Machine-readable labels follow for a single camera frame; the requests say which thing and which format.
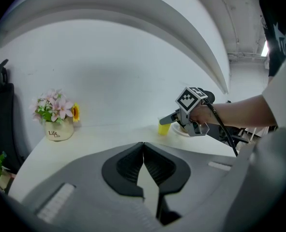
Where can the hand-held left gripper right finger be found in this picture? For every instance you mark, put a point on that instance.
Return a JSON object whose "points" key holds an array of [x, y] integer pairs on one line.
{"points": [[167, 175]]}

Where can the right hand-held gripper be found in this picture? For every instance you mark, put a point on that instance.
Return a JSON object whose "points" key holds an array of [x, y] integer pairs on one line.
{"points": [[190, 100]]}

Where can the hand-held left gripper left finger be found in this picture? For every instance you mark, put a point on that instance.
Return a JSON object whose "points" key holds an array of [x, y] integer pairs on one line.
{"points": [[123, 175]]}

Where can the yellow cup dish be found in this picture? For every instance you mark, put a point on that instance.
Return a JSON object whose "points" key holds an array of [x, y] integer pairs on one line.
{"points": [[164, 128]]}

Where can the white plate dish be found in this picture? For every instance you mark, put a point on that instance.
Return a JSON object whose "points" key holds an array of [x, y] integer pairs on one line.
{"points": [[177, 130]]}

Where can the person's right forearm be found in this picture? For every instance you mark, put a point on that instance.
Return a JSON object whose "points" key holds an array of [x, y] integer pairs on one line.
{"points": [[242, 112]]}

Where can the person's right hand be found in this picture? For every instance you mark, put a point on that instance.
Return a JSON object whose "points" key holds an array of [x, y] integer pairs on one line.
{"points": [[200, 113]]}

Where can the black office chair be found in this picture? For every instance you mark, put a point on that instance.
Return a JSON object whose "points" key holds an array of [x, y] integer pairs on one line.
{"points": [[232, 135]]}

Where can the cream flower pot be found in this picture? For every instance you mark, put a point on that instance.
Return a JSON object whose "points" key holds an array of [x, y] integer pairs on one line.
{"points": [[59, 132]]}

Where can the yellow artificial sunflower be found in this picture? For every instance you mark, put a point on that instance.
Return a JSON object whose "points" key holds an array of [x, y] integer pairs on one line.
{"points": [[76, 112]]}

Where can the pink artificial flowers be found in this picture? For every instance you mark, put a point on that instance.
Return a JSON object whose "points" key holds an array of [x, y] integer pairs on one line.
{"points": [[53, 106]]}

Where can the person's white sleeve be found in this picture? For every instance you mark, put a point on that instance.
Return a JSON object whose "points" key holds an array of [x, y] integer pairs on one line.
{"points": [[284, 98]]}

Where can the person's black printed shirt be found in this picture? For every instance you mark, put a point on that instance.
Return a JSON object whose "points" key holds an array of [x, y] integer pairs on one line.
{"points": [[278, 45]]}

